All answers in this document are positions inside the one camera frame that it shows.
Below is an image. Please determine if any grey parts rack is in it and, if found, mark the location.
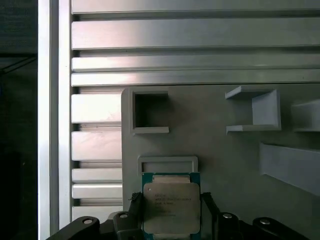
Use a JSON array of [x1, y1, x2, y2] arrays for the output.
[[120, 84, 320, 240]]

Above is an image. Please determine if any silver CPU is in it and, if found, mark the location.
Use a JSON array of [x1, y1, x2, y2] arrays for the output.
[[141, 171, 201, 236]]

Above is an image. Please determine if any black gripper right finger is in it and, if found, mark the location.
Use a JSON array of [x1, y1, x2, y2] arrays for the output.
[[200, 191, 312, 240]]

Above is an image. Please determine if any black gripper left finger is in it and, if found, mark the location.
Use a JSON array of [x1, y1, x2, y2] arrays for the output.
[[49, 191, 144, 240]]

